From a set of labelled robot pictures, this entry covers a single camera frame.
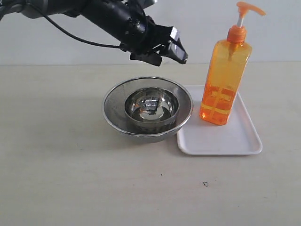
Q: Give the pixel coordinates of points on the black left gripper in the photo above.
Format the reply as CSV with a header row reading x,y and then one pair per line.
x,y
156,41

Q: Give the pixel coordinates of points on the orange dish soap pump bottle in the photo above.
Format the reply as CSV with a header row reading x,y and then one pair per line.
x,y
228,62

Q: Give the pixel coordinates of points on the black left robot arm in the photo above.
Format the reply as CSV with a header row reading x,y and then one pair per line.
x,y
125,20

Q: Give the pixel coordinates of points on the small stainless steel bowl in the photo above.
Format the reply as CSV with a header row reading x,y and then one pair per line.
x,y
151,107

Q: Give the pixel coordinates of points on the large steel strainer basin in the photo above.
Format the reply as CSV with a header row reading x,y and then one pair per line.
x,y
113,109

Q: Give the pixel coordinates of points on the white plastic tray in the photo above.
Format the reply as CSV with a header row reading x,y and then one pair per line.
x,y
237,137

